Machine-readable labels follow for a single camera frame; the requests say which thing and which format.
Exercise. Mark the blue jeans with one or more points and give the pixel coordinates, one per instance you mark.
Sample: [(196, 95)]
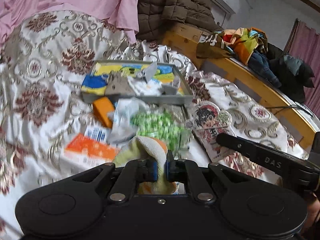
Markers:
[(260, 65)]

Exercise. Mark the colourful patchwork cloth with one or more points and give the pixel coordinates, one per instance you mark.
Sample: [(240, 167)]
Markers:
[(245, 42)]

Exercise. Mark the brown printed cloth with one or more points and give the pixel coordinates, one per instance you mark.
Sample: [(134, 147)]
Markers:
[(212, 50)]

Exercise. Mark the white quilted cloth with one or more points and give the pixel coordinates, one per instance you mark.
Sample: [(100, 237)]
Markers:
[(142, 87)]

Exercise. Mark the orange sponge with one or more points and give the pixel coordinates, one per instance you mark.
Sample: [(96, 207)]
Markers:
[(102, 112)]

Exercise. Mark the pink curtain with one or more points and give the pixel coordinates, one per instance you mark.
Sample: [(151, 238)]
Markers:
[(310, 55)]

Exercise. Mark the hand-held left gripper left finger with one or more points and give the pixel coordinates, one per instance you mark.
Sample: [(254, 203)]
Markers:
[(152, 171)]

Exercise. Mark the brown quilted jacket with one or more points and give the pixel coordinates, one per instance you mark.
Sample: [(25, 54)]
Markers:
[(180, 2)]

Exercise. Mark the striped yellow orange towel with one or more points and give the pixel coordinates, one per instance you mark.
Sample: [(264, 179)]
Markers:
[(147, 147)]

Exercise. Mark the floral satin blanket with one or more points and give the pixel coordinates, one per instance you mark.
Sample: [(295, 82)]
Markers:
[(37, 80)]

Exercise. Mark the green patterned plastic bag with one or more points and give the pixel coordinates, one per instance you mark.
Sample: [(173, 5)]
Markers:
[(160, 127)]

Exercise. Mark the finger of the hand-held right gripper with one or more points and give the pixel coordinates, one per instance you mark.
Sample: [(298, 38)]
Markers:
[(250, 150)]

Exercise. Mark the wooden bed frame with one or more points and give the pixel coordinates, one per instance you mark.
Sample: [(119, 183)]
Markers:
[(250, 75)]

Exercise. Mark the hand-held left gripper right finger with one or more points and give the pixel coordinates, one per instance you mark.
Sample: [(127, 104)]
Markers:
[(170, 171)]

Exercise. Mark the clear plastic packet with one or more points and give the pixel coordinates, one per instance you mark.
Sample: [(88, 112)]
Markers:
[(125, 120)]

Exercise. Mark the dark jacket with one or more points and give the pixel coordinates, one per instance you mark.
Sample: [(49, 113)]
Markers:
[(292, 75)]

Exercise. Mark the grey tray with cartoon print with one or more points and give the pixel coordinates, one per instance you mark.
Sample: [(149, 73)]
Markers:
[(162, 100)]

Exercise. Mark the orange white box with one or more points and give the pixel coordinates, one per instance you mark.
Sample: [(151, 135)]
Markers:
[(87, 147)]

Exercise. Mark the grey cloth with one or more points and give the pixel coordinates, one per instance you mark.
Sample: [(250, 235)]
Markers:
[(148, 71), (171, 87)]

